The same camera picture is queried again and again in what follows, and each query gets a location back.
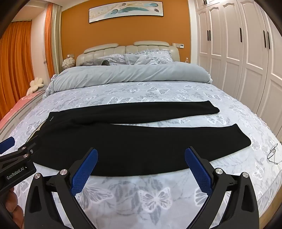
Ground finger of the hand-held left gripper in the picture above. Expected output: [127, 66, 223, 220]
[14, 135, 43, 160]
[0, 137, 15, 155]

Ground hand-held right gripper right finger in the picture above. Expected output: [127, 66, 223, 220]
[185, 146, 260, 229]

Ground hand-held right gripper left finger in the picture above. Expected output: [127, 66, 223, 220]
[24, 147, 99, 229]

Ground black pants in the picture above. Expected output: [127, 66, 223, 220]
[31, 101, 252, 177]

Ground person's left hand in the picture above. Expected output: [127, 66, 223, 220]
[4, 187, 23, 217]

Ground pink seat cushion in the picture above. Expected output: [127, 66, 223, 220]
[0, 90, 45, 122]

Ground butterfly print bed sheet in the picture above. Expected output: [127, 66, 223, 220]
[0, 81, 282, 229]

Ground white flower plush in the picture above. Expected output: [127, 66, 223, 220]
[30, 77, 45, 91]

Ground eyeglasses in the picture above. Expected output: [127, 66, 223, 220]
[267, 143, 282, 165]

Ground wide orange curtain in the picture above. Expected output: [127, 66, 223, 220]
[0, 21, 34, 104]

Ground white bedside ornament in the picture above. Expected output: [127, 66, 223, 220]
[62, 55, 75, 69]

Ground grey duvet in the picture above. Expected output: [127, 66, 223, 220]
[43, 62, 212, 99]

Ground narrow orange curtain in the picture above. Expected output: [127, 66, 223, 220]
[44, 3, 55, 76]

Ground butterfly print pillow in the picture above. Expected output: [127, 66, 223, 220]
[124, 50, 174, 66]
[97, 54, 128, 66]

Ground beige curtain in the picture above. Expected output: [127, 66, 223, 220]
[52, 2, 62, 75]

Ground white wardrobe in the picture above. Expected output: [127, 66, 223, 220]
[195, 0, 282, 134]

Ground feather wall painting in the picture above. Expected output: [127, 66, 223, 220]
[88, 0, 165, 24]

